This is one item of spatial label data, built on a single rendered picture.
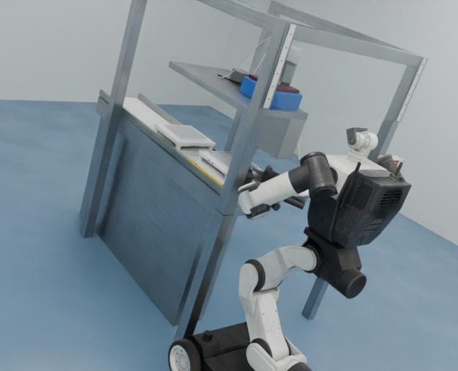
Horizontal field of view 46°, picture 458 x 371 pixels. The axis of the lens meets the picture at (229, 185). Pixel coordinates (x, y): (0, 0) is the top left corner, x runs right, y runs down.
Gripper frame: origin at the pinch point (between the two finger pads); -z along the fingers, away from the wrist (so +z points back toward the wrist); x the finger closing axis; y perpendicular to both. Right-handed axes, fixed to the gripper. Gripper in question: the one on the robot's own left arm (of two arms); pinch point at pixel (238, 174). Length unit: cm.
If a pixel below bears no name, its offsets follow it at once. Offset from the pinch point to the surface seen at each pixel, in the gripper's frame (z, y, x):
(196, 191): -14.0, -9.7, 17.2
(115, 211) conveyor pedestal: -83, -15, 70
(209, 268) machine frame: 14.7, -9.5, 41.0
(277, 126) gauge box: -2.6, 13.5, -24.8
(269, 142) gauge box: -3.8, 13.3, -16.0
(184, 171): -27.3, -11.5, 13.2
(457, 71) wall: -143, 314, -54
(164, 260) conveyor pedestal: -27, -7, 67
